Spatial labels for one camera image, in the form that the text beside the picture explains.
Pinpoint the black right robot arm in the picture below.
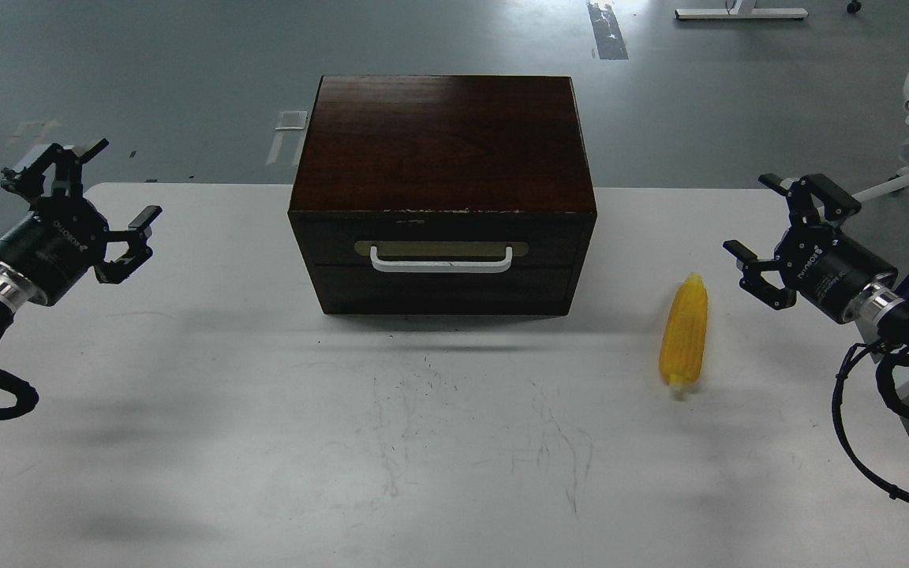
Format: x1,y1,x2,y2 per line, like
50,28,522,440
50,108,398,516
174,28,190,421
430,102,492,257
723,174,909,418

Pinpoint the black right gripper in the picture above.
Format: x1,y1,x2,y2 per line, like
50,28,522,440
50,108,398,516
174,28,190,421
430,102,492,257
722,174,898,324

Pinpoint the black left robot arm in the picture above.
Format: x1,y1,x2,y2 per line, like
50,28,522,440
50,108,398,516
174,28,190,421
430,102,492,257
0,139,162,421

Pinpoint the dark wooden drawer cabinet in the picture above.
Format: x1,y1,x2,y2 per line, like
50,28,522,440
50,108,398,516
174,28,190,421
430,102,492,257
288,75,597,317

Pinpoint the black tape strip on floor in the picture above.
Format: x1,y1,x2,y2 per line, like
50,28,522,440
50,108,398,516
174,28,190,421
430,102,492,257
585,1,629,61

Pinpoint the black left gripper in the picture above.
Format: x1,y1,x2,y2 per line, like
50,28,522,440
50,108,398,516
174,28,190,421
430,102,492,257
0,139,163,307

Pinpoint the wooden drawer with white handle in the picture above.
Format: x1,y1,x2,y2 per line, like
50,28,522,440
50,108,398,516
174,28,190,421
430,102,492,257
291,215,594,266

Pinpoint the yellow corn cob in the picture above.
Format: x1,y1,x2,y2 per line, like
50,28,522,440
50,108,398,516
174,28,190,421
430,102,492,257
659,272,709,397

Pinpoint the white desk base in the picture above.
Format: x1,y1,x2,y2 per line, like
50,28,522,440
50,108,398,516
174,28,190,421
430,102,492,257
674,1,809,21

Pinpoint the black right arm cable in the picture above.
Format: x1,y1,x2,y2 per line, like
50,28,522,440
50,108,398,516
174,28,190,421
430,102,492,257
831,339,909,519

